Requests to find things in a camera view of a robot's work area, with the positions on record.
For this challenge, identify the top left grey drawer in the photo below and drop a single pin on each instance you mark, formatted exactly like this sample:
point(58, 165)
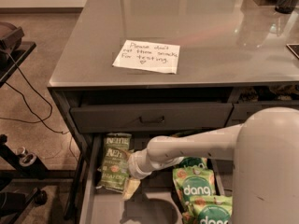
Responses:
point(150, 117)

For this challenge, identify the green jalapeno chip bag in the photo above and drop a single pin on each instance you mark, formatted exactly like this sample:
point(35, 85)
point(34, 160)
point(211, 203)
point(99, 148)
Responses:
point(114, 170)

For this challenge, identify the grey metal cabinet counter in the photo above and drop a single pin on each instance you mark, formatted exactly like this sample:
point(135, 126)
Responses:
point(231, 51)

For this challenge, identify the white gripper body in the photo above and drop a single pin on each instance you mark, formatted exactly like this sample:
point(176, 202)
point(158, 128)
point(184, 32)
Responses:
point(135, 166)

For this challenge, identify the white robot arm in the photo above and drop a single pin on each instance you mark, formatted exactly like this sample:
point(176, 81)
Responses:
point(264, 151)

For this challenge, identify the green dang bag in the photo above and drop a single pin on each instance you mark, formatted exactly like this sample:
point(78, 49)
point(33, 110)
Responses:
point(192, 181)
point(192, 161)
point(208, 210)

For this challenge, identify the front green Dang bag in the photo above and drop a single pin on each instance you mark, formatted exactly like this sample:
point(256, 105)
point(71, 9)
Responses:
point(208, 210)

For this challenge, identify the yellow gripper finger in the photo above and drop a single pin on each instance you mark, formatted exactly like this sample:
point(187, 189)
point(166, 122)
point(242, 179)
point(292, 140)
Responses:
point(127, 154)
point(130, 187)

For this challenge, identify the top right grey drawer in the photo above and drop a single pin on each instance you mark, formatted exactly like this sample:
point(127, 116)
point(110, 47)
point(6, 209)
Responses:
point(242, 111)

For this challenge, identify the white handwritten paper note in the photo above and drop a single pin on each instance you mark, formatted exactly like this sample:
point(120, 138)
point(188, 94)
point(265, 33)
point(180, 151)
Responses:
point(148, 56)

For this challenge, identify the rear green Kettle chip bag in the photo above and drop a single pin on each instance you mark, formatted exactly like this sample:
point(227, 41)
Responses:
point(117, 140)

